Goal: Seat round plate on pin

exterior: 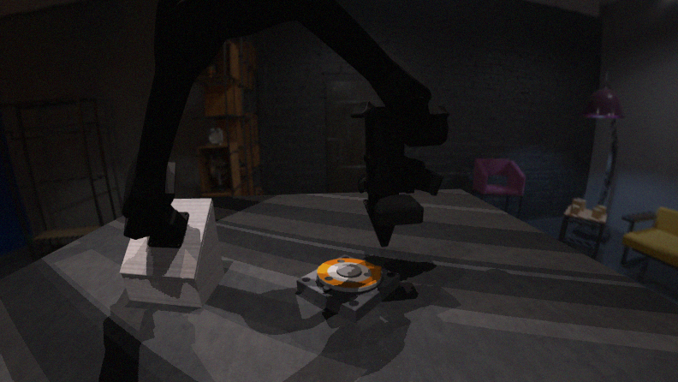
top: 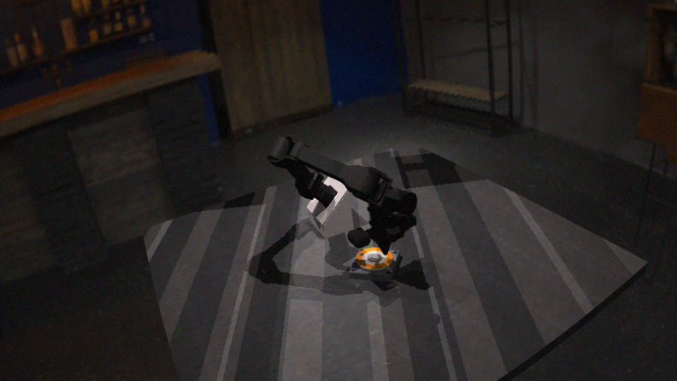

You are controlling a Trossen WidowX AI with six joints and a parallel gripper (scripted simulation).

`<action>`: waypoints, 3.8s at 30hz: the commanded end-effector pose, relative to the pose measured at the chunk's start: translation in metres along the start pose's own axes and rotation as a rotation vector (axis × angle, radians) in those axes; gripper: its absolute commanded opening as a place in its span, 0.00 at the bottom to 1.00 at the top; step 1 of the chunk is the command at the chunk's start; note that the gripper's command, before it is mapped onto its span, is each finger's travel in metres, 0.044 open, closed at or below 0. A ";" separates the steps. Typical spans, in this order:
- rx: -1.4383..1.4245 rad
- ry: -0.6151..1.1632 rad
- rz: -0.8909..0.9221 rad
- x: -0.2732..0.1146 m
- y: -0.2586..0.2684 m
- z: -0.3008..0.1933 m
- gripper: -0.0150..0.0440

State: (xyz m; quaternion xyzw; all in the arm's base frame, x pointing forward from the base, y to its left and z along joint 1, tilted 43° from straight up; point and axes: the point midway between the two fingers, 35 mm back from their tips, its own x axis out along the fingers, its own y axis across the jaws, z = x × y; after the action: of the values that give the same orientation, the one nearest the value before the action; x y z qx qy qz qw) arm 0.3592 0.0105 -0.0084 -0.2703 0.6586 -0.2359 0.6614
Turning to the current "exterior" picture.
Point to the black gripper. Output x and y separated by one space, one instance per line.
384 180

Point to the round brown plate with holes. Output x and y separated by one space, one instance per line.
369 278

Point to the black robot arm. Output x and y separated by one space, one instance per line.
189 34

